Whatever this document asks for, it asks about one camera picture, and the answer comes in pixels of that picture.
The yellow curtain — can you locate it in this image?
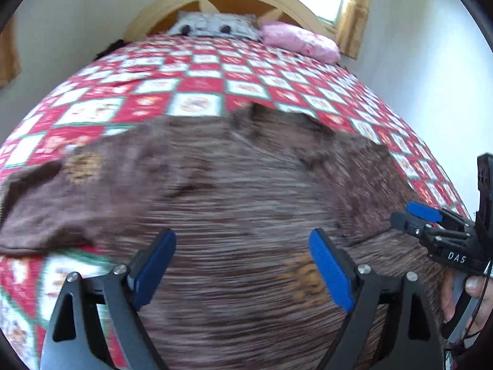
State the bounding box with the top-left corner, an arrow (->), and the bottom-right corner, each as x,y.
0,17 -> 22,87
338,0 -> 377,59

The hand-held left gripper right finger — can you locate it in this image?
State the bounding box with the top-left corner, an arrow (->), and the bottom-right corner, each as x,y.
309,228 -> 447,370

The red checkered printed quilt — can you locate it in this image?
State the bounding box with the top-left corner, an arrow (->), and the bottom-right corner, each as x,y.
0,33 -> 472,370

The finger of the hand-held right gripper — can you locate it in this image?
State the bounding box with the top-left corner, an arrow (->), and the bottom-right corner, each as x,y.
406,201 -> 477,232
390,212 -> 474,247

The brown knitted garment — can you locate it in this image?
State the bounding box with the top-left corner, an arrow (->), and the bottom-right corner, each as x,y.
0,102 -> 468,370

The black cable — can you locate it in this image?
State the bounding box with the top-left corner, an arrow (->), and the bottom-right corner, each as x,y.
443,260 -> 493,359

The pink pillow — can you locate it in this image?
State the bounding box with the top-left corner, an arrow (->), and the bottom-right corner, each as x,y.
259,22 -> 341,62

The grey patterned pillow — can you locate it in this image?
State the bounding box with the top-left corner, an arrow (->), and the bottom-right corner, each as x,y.
167,11 -> 261,41

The person's right hand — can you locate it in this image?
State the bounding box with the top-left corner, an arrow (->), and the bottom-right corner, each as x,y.
441,270 -> 493,336

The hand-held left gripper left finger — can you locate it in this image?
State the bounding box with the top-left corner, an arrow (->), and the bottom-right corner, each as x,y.
39,228 -> 178,370

